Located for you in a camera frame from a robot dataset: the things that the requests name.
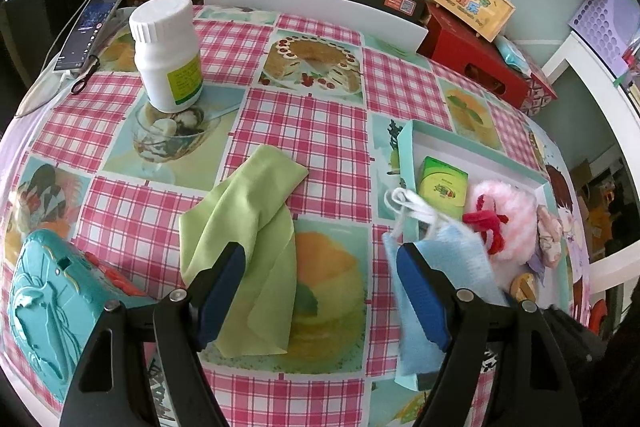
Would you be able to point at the pink fluffy towel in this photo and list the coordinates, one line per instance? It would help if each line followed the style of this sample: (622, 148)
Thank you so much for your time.
(520, 217)

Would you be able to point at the purple cartoon print packet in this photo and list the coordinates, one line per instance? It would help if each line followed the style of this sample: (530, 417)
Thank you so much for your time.
(537, 267)

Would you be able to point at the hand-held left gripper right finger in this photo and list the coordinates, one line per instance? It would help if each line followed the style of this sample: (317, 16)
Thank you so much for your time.
(420, 297)

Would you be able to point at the white pill bottle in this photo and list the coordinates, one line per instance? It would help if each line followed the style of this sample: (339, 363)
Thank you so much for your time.
(165, 52)

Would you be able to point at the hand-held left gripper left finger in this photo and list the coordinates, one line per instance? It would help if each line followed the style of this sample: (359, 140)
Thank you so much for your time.
(220, 297)

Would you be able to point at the teal box lid tray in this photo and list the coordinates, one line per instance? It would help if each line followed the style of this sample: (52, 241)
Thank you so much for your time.
(450, 147)

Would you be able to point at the blue face mask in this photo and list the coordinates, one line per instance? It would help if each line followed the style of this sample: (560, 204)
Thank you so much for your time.
(460, 252)

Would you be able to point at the green tissue pack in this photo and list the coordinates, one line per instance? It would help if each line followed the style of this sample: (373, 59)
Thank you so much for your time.
(442, 184)

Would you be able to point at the green cloth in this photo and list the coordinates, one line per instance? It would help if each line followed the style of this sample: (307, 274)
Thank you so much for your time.
(250, 207)

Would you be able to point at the white shelf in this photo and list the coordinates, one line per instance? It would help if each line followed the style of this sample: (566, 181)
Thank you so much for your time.
(600, 77)

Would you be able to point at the pink checked tablecloth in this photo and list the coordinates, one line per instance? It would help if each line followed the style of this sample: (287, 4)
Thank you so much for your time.
(310, 132)

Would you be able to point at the pink floral scrunchie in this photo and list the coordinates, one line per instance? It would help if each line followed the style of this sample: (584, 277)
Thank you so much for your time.
(550, 232)

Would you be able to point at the round yellow biscuit pack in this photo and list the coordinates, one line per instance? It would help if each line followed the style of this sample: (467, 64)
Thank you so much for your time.
(524, 287)

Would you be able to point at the black smartphone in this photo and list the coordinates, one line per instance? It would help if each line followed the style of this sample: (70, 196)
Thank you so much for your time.
(90, 27)

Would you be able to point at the white chair back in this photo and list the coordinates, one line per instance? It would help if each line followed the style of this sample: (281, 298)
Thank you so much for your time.
(310, 12)

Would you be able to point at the red cardboard box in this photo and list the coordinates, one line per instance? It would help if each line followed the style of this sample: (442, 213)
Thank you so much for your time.
(470, 62)

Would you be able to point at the wet wipes pack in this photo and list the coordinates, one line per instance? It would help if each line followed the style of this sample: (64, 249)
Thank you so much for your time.
(512, 54)

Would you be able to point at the teal plastic case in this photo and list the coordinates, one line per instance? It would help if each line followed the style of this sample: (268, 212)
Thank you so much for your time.
(45, 307)

